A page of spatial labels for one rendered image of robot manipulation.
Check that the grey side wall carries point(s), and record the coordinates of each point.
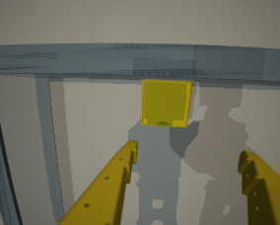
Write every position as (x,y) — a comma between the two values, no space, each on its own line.
(29,188)

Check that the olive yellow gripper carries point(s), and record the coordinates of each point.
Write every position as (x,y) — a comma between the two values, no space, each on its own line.
(102,202)

